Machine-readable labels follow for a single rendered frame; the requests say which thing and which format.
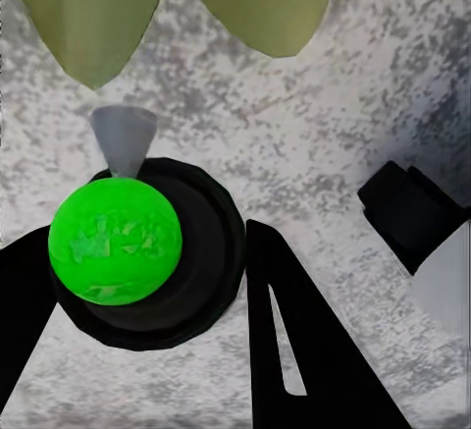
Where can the insectifuge atomizer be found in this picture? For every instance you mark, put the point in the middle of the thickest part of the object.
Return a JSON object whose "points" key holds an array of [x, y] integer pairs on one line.
{"points": [[151, 252]]}

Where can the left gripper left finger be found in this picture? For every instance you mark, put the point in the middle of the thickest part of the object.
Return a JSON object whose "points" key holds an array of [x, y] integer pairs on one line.
{"points": [[27, 300]]}

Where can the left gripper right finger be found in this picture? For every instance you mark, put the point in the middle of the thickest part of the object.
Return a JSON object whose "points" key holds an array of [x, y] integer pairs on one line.
{"points": [[343, 391]]}

